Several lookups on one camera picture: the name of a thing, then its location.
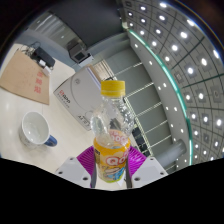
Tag white printed cardboard box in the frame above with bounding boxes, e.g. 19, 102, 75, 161
53, 68, 108, 132

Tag group of ceiling lights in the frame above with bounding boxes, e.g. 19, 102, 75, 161
123, 0, 224, 161

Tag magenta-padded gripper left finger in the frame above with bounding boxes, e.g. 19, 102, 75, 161
54, 146, 98, 189

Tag black power adapter box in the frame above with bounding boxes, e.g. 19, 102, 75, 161
33, 46, 56, 69

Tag brown cardboard sheet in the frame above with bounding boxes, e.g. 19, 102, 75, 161
0, 49, 54, 106

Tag white mug with blue handle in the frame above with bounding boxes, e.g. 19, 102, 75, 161
19, 111, 58, 150

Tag yellow-capped clear drink bottle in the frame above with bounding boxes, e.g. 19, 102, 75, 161
90, 80, 136, 184

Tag small white charger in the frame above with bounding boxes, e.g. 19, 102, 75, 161
38, 59, 53, 77

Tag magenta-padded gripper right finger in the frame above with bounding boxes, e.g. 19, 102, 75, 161
125, 145, 169, 189

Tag grey box-shaped equipment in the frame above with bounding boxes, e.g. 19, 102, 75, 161
67, 40, 96, 69

